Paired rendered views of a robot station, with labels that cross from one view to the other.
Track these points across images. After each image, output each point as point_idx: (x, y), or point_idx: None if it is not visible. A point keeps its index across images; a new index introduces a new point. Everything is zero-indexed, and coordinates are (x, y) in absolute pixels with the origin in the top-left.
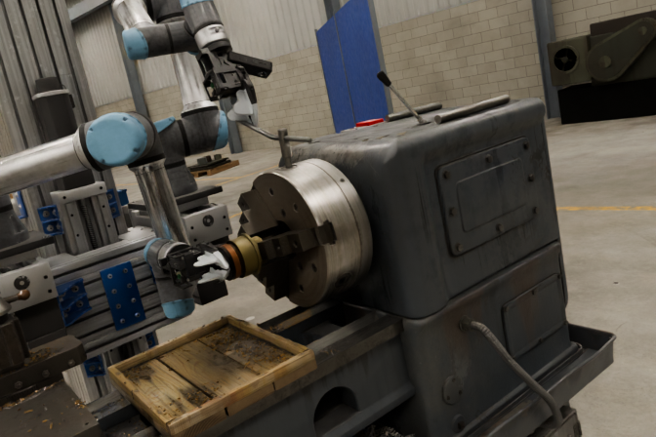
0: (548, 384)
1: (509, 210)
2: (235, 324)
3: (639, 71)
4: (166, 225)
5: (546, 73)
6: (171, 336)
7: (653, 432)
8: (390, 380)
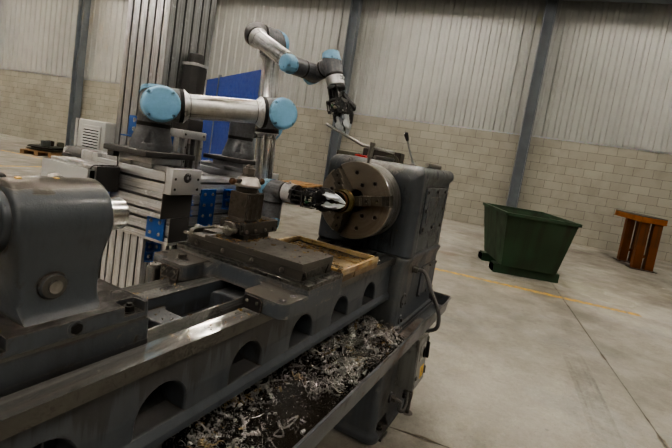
0: (424, 313)
1: (435, 220)
2: (307, 240)
3: None
4: (268, 173)
5: (328, 167)
6: None
7: (425, 362)
8: (383, 288)
